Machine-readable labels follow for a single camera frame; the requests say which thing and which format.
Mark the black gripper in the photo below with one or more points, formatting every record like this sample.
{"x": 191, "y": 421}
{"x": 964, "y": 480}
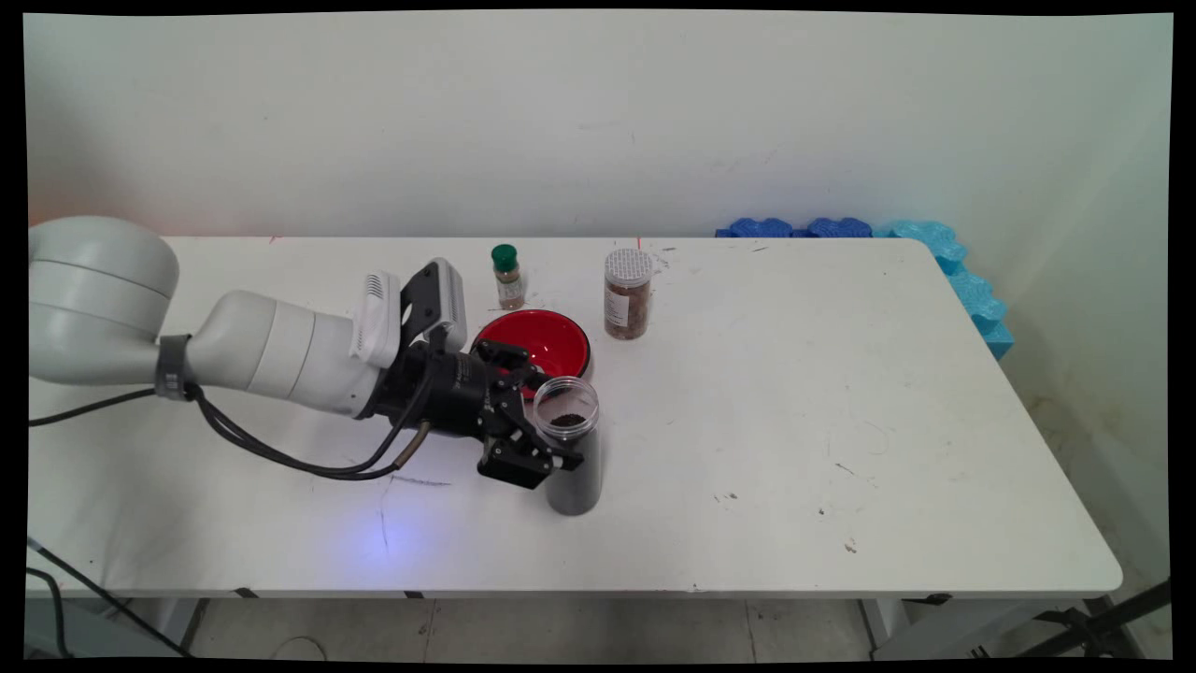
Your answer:
{"x": 448, "y": 393}

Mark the clear jar with black seeds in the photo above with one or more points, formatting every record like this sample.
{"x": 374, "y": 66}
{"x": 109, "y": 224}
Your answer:
{"x": 575, "y": 486}

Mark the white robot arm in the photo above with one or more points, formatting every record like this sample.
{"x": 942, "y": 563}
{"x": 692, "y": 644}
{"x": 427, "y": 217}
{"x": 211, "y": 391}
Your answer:
{"x": 262, "y": 346}

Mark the red bowl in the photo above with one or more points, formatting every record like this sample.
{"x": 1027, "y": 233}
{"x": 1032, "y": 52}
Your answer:
{"x": 551, "y": 341}

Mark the small green cap spice bottle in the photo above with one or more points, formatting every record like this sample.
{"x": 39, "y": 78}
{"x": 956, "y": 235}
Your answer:
{"x": 505, "y": 259}

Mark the brown spice jar patterned lid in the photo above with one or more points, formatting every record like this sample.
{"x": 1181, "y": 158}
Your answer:
{"x": 628, "y": 308}

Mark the grey table leg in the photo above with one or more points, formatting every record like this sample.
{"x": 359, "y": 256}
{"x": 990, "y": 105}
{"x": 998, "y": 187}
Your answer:
{"x": 177, "y": 622}

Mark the light blue foam piece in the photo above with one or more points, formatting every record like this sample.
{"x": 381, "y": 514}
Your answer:
{"x": 934, "y": 243}

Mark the black tripod stand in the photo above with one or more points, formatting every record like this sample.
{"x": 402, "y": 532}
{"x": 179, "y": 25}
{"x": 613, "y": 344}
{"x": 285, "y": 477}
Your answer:
{"x": 1131, "y": 601}

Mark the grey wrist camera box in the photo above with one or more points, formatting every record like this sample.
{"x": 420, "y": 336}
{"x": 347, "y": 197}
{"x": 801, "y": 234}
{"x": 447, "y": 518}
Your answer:
{"x": 447, "y": 299}

